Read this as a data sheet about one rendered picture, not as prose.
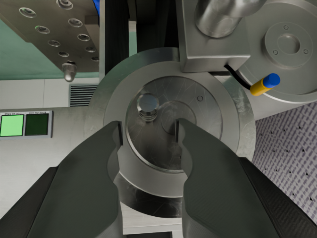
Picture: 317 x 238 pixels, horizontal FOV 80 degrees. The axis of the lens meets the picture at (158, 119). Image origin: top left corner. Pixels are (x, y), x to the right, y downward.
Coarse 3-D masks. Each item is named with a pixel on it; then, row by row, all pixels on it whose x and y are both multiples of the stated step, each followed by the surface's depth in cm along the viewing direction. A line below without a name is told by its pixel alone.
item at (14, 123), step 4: (4, 116) 48; (8, 116) 48; (12, 116) 48; (16, 116) 48; (20, 116) 48; (4, 120) 48; (8, 120) 48; (12, 120) 48; (16, 120) 48; (20, 120) 48; (4, 124) 47; (8, 124) 47; (12, 124) 47; (16, 124) 47; (20, 124) 48; (4, 128) 47; (8, 128) 47; (12, 128) 47; (16, 128) 47; (20, 128) 47; (4, 132) 47; (8, 132) 47; (12, 132) 47; (16, 132) 47; (20, 132) 47
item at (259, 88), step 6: (228, 66) 15; (234, 72) 15; (240, 78) 15; (264, 78) 12; (270, 78) 12; (276, 78) 12; (246, 84) 14; (258, 84) 13; (264, 84) 12; (270, 84) 12; (276, 84) 12; (252, 90) 14; (258, 90) 13; (264, 90) 13
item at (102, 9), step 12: (108, 0) 21; (120, 0) 32; (108, 12) 21; (120, 12) 31; (108, 24) 20; (120, 24) 30; (108, 36) 20; (120, 36) 30; (108, 48) 20; (120, 48) 29; (108, 60) 20; (120, 60) 28
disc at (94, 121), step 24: (168, 48) 18; (120, 72) 17; (216, 72) 17; (96, 96) 16; (240, 96) 17; (96, 120) 16; (240, 120) 17; (240, 144) 16; (120, 192) 15; (144, 192) 15; (168, 216) 15
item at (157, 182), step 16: (160, 64) 17; (176, 64) 17; (128, 80) 16; (144, 80) 16; (208, 80) 17; (112, 96) 16; (128, 96) 16; (224, 96) 16; (112, 112) 16; (224, 112) 16; (224, 128) 16; (128, 144) 15; (128, 160) 15; (128, 176) 15; (144, 176) 15; (160, 176) 15; (176, 176) 15; (160, 192) 15; (176, 192) 15
